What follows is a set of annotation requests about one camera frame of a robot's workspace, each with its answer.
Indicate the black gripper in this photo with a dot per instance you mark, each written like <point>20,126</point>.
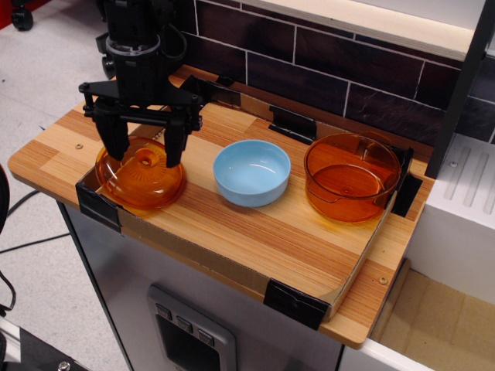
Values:
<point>142,93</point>

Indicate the orange transparent pot lid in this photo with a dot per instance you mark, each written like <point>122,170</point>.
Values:
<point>140,180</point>

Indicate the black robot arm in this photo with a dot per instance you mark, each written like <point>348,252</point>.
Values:
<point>142,19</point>

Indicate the orange transparent pot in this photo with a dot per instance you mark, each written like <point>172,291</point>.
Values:
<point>350,177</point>

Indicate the black chair base with casters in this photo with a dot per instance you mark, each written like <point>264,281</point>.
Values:
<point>108,67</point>

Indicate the light blue bowl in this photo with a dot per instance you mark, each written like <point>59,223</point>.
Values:
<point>252,173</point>

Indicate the black caster wheel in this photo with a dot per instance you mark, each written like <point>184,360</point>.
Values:
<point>21,16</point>

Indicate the cardboard fence with black tape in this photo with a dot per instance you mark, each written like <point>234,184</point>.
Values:
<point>328,275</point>

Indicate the cream wooden shelf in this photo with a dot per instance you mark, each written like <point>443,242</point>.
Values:
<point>410,31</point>

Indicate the white toy sink unit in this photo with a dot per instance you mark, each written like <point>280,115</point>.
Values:
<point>440,312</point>

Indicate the black upright post right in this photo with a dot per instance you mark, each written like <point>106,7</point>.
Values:
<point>479,45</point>

